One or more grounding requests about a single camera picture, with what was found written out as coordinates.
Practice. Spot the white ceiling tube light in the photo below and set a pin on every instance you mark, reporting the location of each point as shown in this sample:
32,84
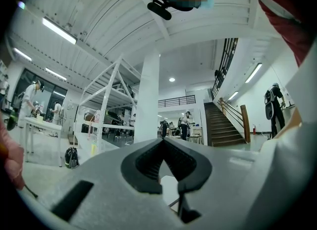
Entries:
59,30
253,72
232,95
22,54
56,74

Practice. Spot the white metal shelving rack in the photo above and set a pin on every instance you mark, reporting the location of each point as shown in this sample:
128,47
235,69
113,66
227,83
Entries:
107,95

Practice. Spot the black backpack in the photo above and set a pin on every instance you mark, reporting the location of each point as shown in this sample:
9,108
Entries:
71,157

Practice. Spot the person's red shirt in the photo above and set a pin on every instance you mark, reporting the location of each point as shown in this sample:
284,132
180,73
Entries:
284,21

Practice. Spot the black stairwell railing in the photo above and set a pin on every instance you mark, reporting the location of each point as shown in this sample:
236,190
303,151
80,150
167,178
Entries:
226,60

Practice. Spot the dark wooden staircase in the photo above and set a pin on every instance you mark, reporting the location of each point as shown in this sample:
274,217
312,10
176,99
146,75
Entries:
220,125

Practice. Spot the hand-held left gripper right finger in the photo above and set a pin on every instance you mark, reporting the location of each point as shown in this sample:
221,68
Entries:
223,179

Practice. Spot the black mezzanine railing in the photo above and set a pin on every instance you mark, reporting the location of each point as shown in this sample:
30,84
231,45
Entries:
177,98

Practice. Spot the yellow container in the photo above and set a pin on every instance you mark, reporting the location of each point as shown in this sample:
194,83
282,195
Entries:
93,150

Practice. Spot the red fire extinguisher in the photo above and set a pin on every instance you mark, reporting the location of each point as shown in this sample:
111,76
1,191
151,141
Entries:
255,130

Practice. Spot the white square pillar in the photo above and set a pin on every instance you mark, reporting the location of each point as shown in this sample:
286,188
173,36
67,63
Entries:
147,100

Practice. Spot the black head-mounted camera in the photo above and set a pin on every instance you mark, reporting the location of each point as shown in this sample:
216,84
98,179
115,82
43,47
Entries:
159,10

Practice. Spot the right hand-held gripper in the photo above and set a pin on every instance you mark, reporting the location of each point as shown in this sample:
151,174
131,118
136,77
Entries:
304,88

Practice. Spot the pink padded armchair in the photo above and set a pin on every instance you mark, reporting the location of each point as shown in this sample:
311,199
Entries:
12,164

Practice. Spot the white desk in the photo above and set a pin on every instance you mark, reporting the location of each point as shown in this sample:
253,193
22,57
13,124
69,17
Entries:
42,122

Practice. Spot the round ceiling lamp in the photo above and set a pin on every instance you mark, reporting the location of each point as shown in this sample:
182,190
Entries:
172,79

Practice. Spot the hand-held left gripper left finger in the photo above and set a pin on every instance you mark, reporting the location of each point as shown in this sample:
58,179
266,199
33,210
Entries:
111,194

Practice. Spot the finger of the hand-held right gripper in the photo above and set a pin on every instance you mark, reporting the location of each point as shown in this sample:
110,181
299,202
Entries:
277,179

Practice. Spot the light wooden stool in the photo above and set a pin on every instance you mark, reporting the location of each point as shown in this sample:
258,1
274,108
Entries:
195,138

